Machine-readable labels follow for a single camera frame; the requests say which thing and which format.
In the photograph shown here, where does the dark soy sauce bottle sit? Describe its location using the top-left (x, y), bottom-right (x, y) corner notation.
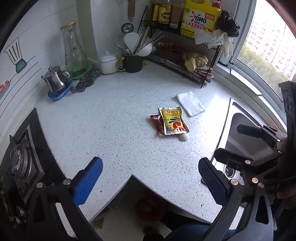
top-left (149, 0), bottom-right (185, 29)

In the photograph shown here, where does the green shallow dish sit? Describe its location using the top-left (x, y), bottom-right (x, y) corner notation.
top-left (71, 62), bottom-right (93, 80)

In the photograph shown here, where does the yellow yeast packet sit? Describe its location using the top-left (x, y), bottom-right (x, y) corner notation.
top-left (159, 106), bottom-right (189, 136)

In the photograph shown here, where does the black wire shelf rack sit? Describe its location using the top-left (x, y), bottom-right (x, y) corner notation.
top-left (138, 6), bottom-right (221, 87)

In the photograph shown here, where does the white plastic spoon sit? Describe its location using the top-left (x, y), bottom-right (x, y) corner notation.
top-left (178, 133), bottom-right (189, 142)

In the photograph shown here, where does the white lidded sugar jar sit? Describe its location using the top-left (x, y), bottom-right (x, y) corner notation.
top-left (99, 51), bottom-right (117, 75)

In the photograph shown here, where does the black plastic bag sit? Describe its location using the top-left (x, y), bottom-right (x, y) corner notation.
top-left (216, 10), bottom-right (240, 38)

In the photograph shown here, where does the glass carafe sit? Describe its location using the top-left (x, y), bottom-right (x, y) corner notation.
top-left (60, 22), bottom-right (88, 74)

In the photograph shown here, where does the white folded cloth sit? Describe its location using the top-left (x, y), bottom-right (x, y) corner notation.
top-left (176, 91), bottom-right (205, 117)

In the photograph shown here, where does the dark red sauce packet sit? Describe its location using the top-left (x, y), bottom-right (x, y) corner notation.
top-left (149, 113), bottom-right (165, 137)

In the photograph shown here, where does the person's right hand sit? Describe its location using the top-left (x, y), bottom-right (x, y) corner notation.
top-left (268, 186), bottom-right (296, 213)

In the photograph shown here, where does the white rubber glove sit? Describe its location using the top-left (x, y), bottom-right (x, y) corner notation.
top-left (194, 29), bottom-right (234, 57)

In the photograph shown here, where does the dark green utensil mug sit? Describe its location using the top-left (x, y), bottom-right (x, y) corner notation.
top-left (116, 55), bottom-right (144, 73)

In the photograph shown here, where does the black gas stove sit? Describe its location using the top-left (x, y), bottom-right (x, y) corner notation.
top-left (1, 109), bottom-right (65, 232)

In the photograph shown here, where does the stainless steel sink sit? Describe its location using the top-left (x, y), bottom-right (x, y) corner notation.
top-left (211, 98), bottom-right (294, 192)

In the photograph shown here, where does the steel wool scrubber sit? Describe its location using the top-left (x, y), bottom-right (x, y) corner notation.
top-left (70, 69), bottom-right (101, 93)

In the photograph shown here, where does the ginger root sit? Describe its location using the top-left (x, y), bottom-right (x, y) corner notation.
top-left (183, 52), bottom-right (209, 72)

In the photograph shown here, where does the yellow OMO detergent jug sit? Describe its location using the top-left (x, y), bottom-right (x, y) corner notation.
top-left (180, 0), bottom-right (221, 39)

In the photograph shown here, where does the blue saucer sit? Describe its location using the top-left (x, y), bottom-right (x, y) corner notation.
top-left (47, 80), bottom-right (72, 101)

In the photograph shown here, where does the stainless steel teapot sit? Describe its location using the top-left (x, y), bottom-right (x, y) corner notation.
top-left (41, 66), bottom-right (71, 93)

